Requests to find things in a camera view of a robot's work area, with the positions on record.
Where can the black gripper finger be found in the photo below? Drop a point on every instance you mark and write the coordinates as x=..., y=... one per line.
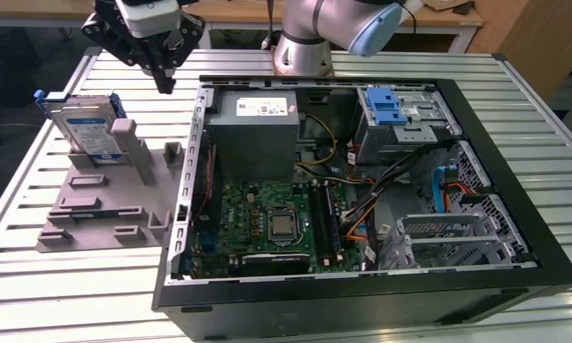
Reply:
x=188, y=32
x=109, y=39

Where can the hard disk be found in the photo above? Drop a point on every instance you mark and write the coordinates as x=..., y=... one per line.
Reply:
x=83, y=132

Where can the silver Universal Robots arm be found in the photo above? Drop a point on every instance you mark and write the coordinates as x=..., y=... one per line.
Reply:
x=300, y=53

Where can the metal disk bay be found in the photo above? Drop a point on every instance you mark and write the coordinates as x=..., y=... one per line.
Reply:
x=452, y=240

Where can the wooden desk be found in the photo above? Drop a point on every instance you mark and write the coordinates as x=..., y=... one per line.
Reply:
x=52, y=14

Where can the grey power supply unit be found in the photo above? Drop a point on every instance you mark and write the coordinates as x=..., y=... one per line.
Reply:
x=252, y=143

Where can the grey parts rack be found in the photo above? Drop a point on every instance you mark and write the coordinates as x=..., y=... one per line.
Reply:
x=119, y=200

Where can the green motherboard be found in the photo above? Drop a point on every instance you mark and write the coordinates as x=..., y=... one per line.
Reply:
x=238, y=214

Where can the black CPU socket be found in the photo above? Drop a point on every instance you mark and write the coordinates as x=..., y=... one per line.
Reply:
x=282, y=210

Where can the brown cardboard pieces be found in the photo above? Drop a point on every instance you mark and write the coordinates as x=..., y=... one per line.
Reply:
x=446, y=4

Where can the metal optical drive cage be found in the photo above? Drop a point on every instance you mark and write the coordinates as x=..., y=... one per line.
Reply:
x=410, y=135

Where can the silver CPU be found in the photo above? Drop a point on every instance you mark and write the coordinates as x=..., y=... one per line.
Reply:
x=282, y=226

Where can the black RAM slot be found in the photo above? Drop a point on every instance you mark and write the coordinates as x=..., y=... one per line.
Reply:
x=319, y=221

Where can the installed RAM stick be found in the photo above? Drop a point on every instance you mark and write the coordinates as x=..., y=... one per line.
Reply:
x=334, y=221

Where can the black graphics card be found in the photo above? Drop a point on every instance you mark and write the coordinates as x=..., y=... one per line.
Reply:
x=276, y=262

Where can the wooden cabinet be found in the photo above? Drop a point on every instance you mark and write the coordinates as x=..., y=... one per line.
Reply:
x=543, y=35

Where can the black open PC case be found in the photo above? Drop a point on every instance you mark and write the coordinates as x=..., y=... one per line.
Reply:
x=362, y=289

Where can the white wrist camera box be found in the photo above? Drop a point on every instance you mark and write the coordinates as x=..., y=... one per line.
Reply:
x=148, y=19

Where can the blue plastic drive bracket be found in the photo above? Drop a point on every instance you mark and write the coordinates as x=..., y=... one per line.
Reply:
x=386, y=105

